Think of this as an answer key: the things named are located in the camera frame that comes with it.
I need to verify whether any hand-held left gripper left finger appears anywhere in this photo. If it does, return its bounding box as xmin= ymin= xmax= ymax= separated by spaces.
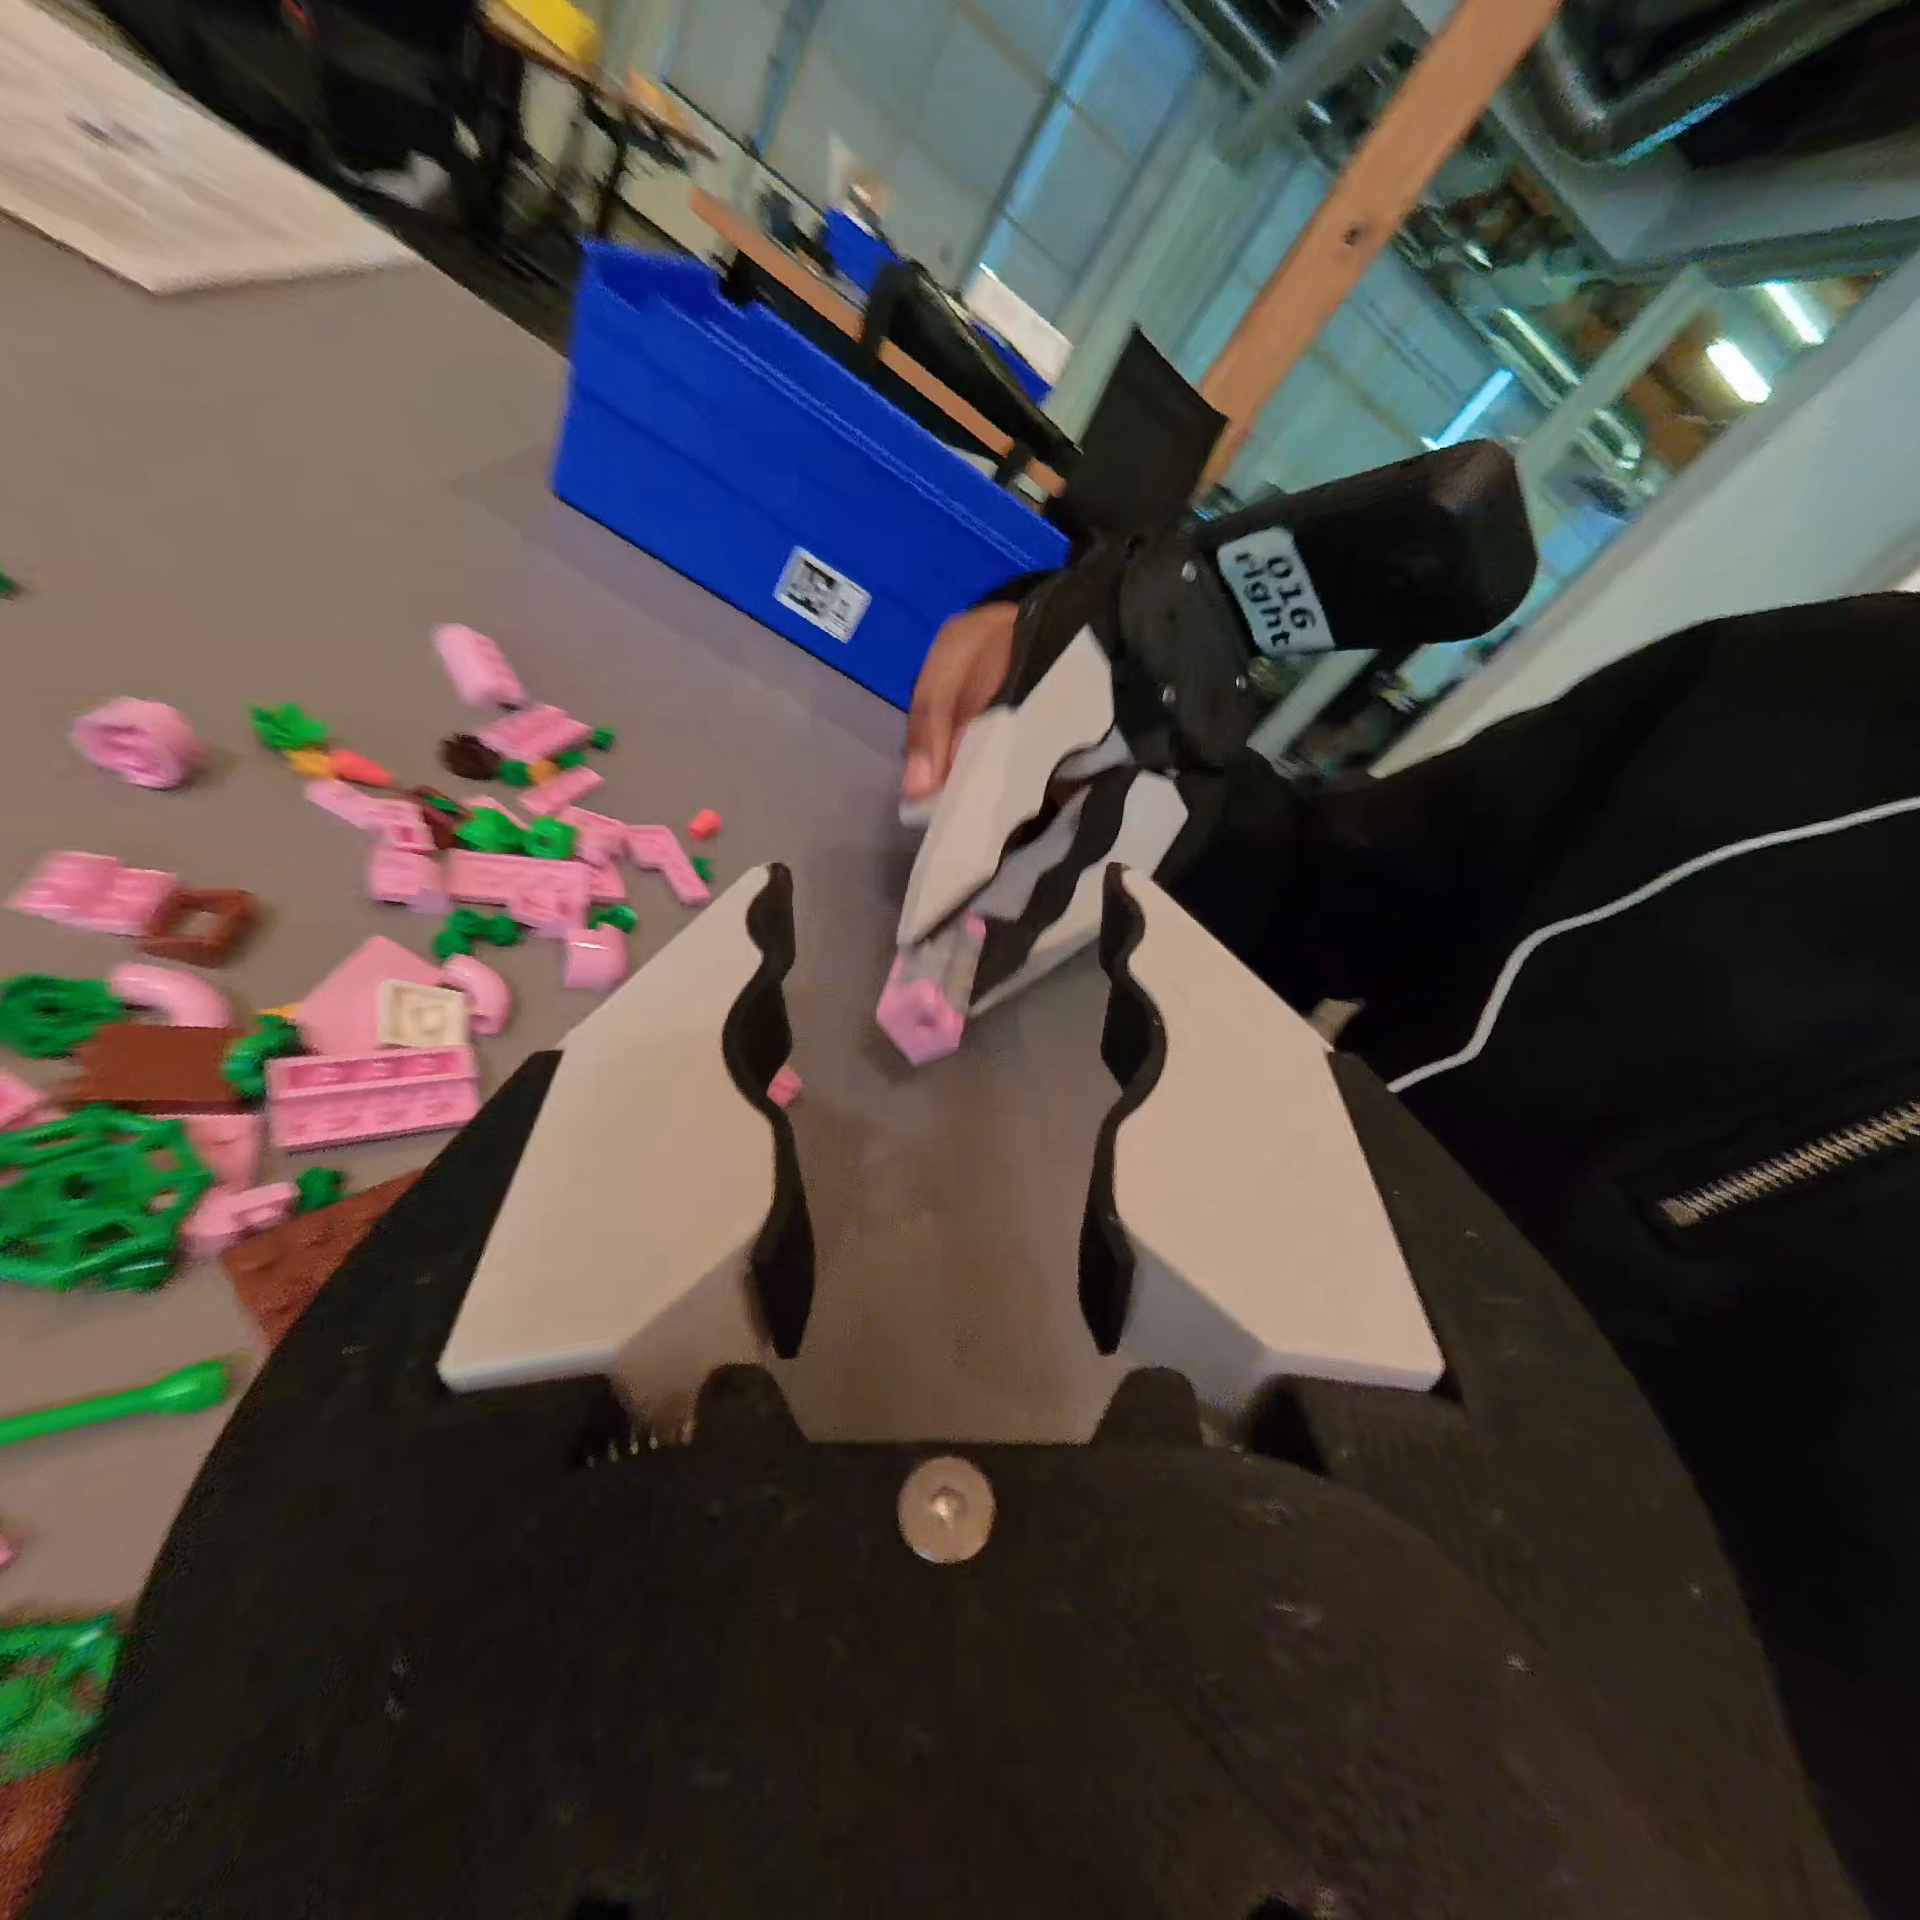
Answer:
xmin=439 ymin=863 xmax=818 ymax=1390

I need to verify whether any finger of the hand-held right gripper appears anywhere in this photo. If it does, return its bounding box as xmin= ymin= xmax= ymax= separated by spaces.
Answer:
xmin=967 ymin=772 xmax=1193 ymax=1020
xmin=896 ymin=708 xmax=1122 ymax=951

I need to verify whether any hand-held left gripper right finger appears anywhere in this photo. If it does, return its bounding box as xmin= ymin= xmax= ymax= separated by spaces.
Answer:
xmin=1076 ymin=863 xmax=1447 ymax=1416

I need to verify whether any pink brick with round hole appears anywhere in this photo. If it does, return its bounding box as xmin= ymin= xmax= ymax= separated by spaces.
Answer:
xmin=878 ymin=950 xmax=970 ymax=1068

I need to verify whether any person's right forearm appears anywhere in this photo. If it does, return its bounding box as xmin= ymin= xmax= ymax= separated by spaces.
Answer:
xmin=1161 ymin=756 xmax=1489 ymax=1052

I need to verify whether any person's right hand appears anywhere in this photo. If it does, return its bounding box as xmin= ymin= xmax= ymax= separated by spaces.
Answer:
xmin=896 ymin=596 xmax=1041 ymax=801

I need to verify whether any brown studded plate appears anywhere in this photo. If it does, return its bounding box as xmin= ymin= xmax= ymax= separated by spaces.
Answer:
xmin=225 ymin=1171 xmax=423 ymax=1345
xmin=0 ymin=1746 xmax=97 ymax=1920

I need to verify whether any wooden pillar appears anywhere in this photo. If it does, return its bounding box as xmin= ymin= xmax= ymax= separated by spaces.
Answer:
xmin=1191 ymin=0 xmax=1562 ymax=483

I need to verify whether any blue plastic bin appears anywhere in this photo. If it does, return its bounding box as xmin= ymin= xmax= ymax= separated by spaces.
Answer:
xmin=552 ymin=239 xmax=1075 ymax=712

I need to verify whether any brown flat toy tile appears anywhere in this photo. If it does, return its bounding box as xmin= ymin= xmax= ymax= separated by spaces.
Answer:
xmin=66 ymin=1024 xmax=249 ymax=1114

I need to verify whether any brown hollow box brick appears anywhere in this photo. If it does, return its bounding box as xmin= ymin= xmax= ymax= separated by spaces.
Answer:
xmin=142 ymin=887 xmax=262 ymax=964

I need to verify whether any wooden office desk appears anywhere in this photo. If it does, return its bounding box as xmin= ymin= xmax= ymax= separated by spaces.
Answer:
xmin=691 ymin=188 xmax=1068 ymax=496

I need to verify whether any long green toy stem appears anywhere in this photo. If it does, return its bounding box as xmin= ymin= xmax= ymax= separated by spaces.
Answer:
xmin=0 ymin=1358 xmax=234 ymax=1449

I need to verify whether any small blue storage bin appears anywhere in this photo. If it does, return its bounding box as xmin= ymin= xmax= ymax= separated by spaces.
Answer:
xmin=817 ymin=210 xmax=1075 ymax=401

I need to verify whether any printed paper sheet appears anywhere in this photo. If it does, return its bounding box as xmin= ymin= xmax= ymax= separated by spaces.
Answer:
xmin=0 ymin=0 xmax=423 ymax=295

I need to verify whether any white cable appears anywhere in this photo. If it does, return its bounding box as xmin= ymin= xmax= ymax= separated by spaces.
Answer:
xmin=1387 ymin=796 xmax=1920 ymax=1095

